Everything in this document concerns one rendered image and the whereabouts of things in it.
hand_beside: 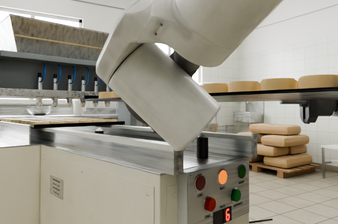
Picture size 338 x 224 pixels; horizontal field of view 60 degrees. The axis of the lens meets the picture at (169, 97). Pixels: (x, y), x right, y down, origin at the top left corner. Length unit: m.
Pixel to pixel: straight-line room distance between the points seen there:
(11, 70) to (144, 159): 0.76
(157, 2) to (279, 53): 5.56
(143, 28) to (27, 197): 1.07
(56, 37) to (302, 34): 4.71
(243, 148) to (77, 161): 0.49
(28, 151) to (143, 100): 0.97
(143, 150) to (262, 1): 0.53
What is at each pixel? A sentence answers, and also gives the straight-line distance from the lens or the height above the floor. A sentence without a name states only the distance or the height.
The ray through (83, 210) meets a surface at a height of 0.68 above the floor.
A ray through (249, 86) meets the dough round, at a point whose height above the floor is 1.01.
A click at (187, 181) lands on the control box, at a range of 0.64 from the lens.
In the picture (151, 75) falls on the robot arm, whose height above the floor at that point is 1.01.
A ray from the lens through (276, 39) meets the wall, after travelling 5.87.
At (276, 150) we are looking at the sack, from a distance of 4.58.
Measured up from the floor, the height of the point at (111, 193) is 0.76.
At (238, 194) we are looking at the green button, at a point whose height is 0.76.
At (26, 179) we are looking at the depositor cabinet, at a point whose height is 0.71.
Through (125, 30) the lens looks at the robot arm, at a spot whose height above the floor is 1.04.
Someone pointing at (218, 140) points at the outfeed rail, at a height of 0.88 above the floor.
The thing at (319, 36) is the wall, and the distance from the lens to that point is 5.38.
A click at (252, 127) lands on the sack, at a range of 5.00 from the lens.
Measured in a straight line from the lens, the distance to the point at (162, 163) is 0.63.
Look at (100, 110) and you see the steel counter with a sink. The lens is 4.67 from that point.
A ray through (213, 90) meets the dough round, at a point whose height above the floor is 1.01.
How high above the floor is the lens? 0.98
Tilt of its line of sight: 2 degrees up
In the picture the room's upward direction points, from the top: straight up
